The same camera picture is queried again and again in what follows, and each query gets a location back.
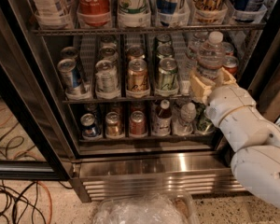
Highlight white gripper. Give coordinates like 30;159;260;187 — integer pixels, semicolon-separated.
189;67;258;128

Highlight clear front water bottle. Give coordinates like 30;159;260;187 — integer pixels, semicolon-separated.
197;31;226;80

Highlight clear water bottle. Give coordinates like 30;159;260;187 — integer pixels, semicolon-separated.
197;31;226;80
186;32;208;72

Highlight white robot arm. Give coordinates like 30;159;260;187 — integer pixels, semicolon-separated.
189;68;280;209

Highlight clear rear water bottle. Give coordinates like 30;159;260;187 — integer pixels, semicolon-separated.
186;32;208;72

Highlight bottom shelf water bottle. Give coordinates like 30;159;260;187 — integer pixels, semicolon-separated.
174;103;196;136

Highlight bottom shelf green can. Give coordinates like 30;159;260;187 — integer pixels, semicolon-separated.
196;105;215;135

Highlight right glass fridge door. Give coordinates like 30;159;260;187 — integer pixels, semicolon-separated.
214;12;280;168

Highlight glass fridge door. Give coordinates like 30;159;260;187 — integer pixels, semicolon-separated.
0;0;77;180
214;12;280;168

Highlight brown juice bottle white cap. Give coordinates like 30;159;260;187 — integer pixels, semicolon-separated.
153;99;172;136

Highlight top shelf gold bottle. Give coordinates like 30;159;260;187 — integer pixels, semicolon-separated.
192;0;224;23

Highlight bottom shelf red can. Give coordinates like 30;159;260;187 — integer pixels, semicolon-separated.
129;111;147;136

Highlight top shelf dark blue bottle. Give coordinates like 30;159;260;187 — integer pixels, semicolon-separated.
230;0;266;22

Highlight steel fridge bottom grille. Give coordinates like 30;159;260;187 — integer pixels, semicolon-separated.
70;152;244;203

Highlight bottom shelf gold can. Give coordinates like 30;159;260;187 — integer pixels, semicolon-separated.
105;111;123;137

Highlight top shelf green white bottle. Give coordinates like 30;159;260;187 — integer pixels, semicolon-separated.
118;0;149;27

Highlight bottom shelf blue can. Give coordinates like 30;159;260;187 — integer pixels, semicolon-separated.
80;113;101;139

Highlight top shelf cola bottle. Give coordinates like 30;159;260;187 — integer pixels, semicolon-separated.
79;0;110;27

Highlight left glass fridge door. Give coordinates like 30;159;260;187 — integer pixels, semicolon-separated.
0;0;77;180

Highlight front red cola can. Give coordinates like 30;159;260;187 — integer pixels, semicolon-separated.
223;55;239;76

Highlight red cola can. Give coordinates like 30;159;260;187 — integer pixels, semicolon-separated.
223;55;239;76
222;42;234;56

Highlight rear red cola can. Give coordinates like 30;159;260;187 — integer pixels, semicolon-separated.
222;42;234;56

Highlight front green soda can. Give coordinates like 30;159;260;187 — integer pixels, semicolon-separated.
155;58;179;96

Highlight green soda can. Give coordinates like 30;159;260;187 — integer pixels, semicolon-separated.
155;58;179;96
156;45;175;62
155;34;172;47

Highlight middle green soda can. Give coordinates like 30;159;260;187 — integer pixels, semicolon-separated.
156;45;175;62

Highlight rear green soda can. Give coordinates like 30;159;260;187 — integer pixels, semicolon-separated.
155;34;172;47

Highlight front gold soda can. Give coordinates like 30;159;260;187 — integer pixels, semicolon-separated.
126;59;150;98

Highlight gold soda can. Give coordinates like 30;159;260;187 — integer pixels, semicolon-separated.
127;45;145;62
126;59;150;98

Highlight rear gold soda can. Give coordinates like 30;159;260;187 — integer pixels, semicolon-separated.
127;45;145;62

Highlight front white silver can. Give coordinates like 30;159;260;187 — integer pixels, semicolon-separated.
95;60;120;99

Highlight white silver can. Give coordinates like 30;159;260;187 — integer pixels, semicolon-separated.
100;35;118;49
95;60;120;99
99;46;118;63

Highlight middle white silver can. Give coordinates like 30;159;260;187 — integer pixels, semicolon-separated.
99;46;118;63

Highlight rear white silver can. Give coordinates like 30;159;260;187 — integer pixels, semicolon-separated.
100;35;118;49

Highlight front blue silver can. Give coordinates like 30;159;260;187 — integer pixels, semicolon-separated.
57;59;86;95

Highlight blue silver can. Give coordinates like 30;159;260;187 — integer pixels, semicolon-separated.
57;59;86;95
61;47;80;62

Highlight clear plastic bin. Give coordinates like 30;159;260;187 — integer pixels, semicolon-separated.
91;189;200;224

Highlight rear blue silver can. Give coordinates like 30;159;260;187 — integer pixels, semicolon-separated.
61;47;80;62

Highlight upper wire shelf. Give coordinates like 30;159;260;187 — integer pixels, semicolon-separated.
32;23;265;36

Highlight wire shelf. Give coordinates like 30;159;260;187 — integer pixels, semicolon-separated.
32;23;265;36
63;94;203;105

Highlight middle wire shelf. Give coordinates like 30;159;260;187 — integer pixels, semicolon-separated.
63;94;203;105

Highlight orange floor cable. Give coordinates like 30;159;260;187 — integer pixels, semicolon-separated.
35;180;54;224

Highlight black floor cables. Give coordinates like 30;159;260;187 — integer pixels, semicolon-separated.
0;180;74;224

